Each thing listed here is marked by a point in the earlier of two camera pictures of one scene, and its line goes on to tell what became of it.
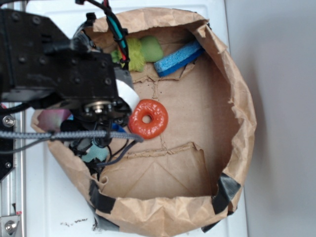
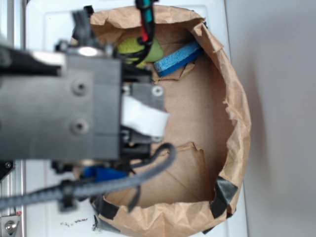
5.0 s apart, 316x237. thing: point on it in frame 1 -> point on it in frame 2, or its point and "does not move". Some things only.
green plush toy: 147,49 does not move
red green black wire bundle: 120,32 -> 147,28
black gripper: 83,80 -> 143,117
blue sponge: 179,58 does not move
